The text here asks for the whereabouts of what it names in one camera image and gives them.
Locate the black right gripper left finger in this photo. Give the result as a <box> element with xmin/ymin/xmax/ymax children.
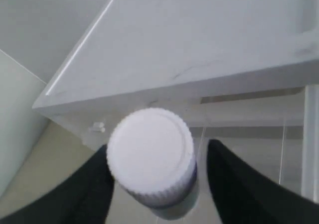
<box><xmin>0</xmin><ymin>145</ymin><xmax>115</xmax><ymax>224</ymax></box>

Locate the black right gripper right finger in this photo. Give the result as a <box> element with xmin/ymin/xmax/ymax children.
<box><xmin>206</xmin><ymin>139</ymin><xmax>319</xmax><ymax>224</ymax></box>

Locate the clear drawer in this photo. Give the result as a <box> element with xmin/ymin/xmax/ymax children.
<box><xmin>52</xmin><ymin>103</ymin><xmax>153</xmax><ymax>150</ymax></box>
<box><xmin>190</xmin><ymin>93</ymin><xmax>305</xmax><ymax>194</ymax></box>

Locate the white bottle blue label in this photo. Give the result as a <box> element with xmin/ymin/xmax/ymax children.
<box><xmin>106</xmin><ymin>108</ymin><xmax>198</xmax><ymax>221</ymax></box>

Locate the white plastic drawer cabinet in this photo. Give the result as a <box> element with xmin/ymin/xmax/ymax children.
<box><xmin>31</xmin><ymin>0</ymin><xmax>319</xmax><ymax>195</ymax></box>

